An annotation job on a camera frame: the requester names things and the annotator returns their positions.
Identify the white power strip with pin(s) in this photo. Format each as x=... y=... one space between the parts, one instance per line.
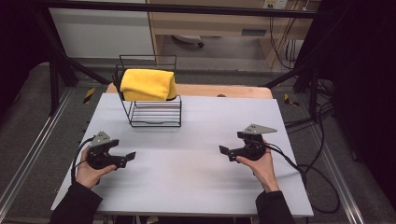
x=275 y=3

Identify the black metal frame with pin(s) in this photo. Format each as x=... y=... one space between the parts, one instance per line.
x=186 y=8

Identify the wooden table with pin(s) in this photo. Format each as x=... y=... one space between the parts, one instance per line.
x=218 y=91

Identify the metal floor rail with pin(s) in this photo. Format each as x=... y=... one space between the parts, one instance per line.
x=342 y=180
x=34 y=146

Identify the person's left hand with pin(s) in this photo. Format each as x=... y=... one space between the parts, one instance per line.
x=88 y=175

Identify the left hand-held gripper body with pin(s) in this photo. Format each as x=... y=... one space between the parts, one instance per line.
x=100 y=141

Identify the yellow towel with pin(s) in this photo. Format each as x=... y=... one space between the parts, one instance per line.
x=146 y=84

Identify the person's right hand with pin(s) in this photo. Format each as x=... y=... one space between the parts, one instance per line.
x=263 y=171

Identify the office chair base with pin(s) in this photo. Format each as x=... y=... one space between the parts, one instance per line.
x=188 y=39

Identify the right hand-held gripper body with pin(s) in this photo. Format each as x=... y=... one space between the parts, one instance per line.
x=255 y=146

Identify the light wooden desk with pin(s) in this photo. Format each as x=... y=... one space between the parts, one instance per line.
x=218 y=23

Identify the white panel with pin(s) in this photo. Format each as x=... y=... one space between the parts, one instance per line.
x=99 y=34

